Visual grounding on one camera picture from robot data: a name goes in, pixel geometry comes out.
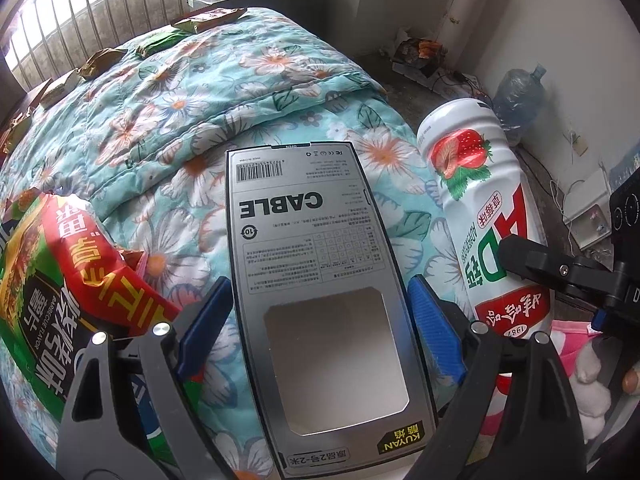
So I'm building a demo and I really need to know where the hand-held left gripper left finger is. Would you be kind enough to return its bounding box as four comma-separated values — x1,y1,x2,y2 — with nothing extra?
54,276,236,480

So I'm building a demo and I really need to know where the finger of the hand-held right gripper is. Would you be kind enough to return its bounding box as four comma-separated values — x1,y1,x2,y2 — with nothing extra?
497,236,608,306

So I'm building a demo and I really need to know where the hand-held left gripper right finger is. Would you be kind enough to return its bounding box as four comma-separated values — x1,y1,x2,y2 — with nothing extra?
406,274,588,480

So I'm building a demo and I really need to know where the white strawberry milk bottle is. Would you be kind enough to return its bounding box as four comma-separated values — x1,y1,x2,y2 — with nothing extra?
416,98,555,426

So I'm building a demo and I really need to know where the grey cable box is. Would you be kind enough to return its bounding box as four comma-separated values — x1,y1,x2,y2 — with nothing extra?
224,141,441,478

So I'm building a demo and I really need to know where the white electrical box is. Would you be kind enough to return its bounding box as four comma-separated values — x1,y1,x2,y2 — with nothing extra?
562,169,613,251

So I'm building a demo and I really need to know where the pink white plush toy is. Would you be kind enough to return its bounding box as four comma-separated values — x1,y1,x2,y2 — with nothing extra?
550,317,616,441

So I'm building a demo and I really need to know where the large clear water jug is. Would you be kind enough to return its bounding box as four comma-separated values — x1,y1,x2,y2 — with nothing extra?
492,64,547,146

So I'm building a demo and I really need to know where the red green chip bag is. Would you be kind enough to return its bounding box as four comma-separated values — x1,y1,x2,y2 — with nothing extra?
0,187,201,466

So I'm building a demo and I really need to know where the floral blanket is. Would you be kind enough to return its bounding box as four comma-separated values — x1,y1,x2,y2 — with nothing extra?
0,7,481,480

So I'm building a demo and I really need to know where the flat printed carton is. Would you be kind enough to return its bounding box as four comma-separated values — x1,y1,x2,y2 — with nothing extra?
391,40,481,93

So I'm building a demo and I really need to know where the orange black bag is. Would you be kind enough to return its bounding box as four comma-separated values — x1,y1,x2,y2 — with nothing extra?
397,37,443,68

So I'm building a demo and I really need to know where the white printed fridge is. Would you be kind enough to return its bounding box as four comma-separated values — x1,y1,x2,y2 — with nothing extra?
440,0,498,43

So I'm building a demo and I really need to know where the yellow green snack packet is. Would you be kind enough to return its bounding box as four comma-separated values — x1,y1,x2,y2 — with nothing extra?
37,67,81,110

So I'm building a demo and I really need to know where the gold snack packet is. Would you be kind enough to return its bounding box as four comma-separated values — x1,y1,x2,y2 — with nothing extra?
75,47,128,81

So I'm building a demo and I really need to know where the brown snack packet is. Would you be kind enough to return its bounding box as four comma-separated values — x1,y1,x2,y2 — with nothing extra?
172,7,248,35

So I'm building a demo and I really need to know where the black cable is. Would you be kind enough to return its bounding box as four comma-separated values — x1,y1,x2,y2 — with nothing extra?
435,67,493,106

